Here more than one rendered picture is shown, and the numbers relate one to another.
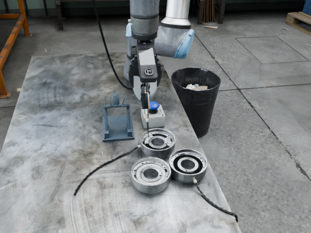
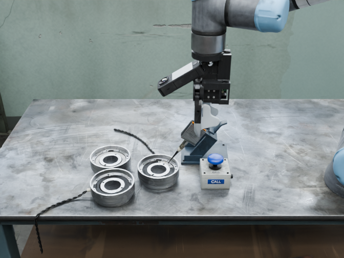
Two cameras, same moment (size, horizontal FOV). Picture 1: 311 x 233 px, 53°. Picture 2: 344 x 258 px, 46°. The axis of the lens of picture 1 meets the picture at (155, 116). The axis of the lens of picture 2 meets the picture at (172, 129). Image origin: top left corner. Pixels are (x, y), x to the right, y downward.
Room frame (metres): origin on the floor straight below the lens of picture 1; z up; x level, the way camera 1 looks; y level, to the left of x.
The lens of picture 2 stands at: (0.92, -0.82, 1.43)
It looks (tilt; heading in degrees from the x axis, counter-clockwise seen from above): 30 degrees down; 102
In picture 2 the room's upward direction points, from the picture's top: straight up
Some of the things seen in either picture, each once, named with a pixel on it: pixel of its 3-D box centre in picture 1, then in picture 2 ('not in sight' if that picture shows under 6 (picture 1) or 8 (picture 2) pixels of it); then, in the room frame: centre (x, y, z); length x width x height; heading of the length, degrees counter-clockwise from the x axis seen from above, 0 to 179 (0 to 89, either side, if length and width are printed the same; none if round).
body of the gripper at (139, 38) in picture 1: (144, 50); (210, 76); (0.83, 0.04, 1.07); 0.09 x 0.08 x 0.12; 9
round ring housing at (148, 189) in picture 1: (151, 175); (110, 162); (0.59, 0.01, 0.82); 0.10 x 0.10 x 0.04
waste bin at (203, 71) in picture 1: (192, 104); not in sight; (1.89, -0.27, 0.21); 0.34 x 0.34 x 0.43
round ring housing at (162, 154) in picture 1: (157, 144); (158, 172); (0.72, -0.01, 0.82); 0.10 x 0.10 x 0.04
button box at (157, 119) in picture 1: (152, 115); (216, 173); (0.87, 0.01, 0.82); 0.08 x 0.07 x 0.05; 12
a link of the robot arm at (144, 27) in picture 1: (143, 23); (208, 41); (0.83, 0.04, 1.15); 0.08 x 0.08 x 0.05
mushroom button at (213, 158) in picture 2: (152, 109); (215, 164); (0.86, 0.01, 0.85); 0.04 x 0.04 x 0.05
